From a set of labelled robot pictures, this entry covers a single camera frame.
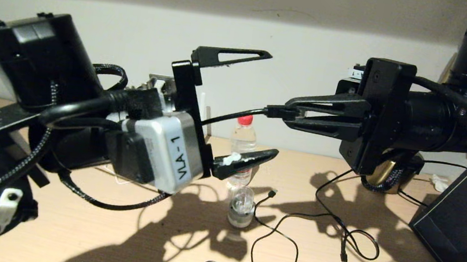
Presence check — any white power adapter plug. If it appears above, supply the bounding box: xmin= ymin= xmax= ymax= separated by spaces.
xmin=99 ymin=103 xmax=212 ymax=199

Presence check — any white adapter cable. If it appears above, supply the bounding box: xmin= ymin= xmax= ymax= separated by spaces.
xmin=96 ymin=166 xmax=133 ymax=186

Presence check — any thin black cable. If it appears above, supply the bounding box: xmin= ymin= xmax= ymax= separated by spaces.
xmin=396 ymin=157 xmax=467 ymax=213

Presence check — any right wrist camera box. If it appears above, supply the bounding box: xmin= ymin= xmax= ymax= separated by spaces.
xmin=346 ymin=64 xmax=367 ymax=83

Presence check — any black inline switch box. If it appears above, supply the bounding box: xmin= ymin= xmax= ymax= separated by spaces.
xmin=407 ymin=153 xmax=425 ymax=172

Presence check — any small white dome humidifier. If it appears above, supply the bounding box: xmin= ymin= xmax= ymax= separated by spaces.
xmin=226 ymin=185 xmax=257 ymax=230

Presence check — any crumpled white tissue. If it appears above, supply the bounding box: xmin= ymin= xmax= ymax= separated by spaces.
xmin=428 ymin=174 xmax=449 ymax=194

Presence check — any white wifi router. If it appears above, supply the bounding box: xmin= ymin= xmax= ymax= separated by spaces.
xmin=197 ymin=93 xmax=209 ymax=123

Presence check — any black usb cable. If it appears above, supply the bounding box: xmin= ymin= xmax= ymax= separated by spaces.
xmin=193 ymin=180 xmax=353 ymax=262

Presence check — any black ethernet cable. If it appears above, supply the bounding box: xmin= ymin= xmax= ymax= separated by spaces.
xmin=200 ymin=95 xmax=304 ymax=138

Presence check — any grey wall socket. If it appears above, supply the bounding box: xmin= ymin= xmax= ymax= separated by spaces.
xmin=146 ymin=74 xmax=178 ymax=98

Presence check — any clear water bottle red cap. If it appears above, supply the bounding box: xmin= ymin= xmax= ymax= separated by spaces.
xmin=225 ymin=113 xmax=260 ymax=190

